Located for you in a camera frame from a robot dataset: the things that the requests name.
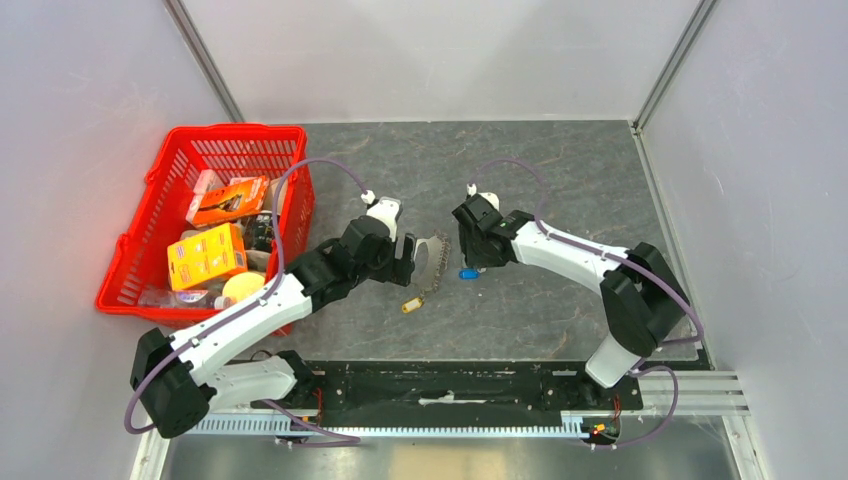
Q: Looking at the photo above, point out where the blue key tag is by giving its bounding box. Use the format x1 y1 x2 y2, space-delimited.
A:
458 268 481 280

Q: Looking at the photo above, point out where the red plastic basket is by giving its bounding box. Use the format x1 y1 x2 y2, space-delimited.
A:
95 123 315 330

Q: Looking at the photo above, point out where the aluminium rail frame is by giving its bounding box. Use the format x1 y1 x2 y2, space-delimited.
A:
132 369 750 480

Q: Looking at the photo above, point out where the clear plastic bottle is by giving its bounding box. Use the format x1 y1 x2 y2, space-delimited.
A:
138 289 235 310

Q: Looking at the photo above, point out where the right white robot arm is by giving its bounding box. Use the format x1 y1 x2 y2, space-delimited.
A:
452 192 691 409

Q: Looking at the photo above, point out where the yellow orange box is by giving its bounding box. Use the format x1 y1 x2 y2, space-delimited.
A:
166 223 248 291

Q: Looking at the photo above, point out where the dark jar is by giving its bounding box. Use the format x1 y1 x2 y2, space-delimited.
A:
243 210 275 253

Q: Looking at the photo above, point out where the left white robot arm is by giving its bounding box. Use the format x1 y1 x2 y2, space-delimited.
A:
130 197 416 439

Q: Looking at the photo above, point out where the yellow round sponge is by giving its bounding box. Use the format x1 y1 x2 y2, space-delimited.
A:
222 271 266 303

